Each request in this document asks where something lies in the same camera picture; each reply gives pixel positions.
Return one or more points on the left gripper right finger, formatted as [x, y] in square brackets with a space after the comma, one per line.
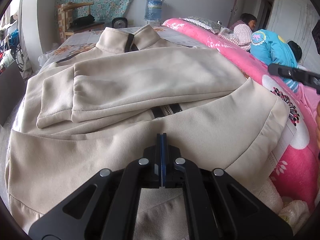
[216, 205]

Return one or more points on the pink floral blanket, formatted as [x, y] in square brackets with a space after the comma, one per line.
[296, 174]

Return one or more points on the black bag on chair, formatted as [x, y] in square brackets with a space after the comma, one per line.
[83, 21]

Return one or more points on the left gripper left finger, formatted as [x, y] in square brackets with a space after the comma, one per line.
[104, 207]

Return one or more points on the blue water bottle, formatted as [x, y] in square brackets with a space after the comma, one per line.
[153, 10]

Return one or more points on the dark grey cabinet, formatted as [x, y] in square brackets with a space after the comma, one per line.
[12, 88]

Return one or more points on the person's right hand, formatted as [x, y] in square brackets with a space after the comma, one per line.
[318, 125]

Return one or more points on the child in blue jacket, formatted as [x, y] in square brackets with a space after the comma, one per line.
[268, 47]

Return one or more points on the grey lace pillow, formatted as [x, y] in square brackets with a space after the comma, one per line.
[204, 23]

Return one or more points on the floral grey bed sheet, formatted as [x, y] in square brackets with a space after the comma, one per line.
[145, 37]

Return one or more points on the wooden chair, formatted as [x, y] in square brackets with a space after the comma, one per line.
[68, 26]

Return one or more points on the beige zip jacket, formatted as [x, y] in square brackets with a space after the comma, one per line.
[101, 110]

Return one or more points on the woman in checked jacket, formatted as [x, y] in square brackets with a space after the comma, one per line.
[240, 32]

